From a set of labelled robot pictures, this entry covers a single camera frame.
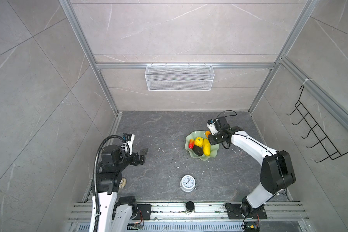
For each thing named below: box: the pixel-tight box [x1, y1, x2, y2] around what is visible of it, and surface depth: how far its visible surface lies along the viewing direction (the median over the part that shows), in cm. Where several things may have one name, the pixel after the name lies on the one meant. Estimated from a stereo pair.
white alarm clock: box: [179, 174, 198, 193], surface depth 81 cm
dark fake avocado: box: [191, 145, 204, 157], surface depth 95 cm
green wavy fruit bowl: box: [184, 130, 220, 161], surface depth 97 cm
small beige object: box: [118, 177, 127, 189], surface depth 83 cm
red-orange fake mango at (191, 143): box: [188, 138, 195, 149], surface depth 95 cm
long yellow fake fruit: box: [203, 138, 211, 157], surface depth 95 cm
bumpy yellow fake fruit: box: [194, 136, 204, 148], surface depth 97 cm
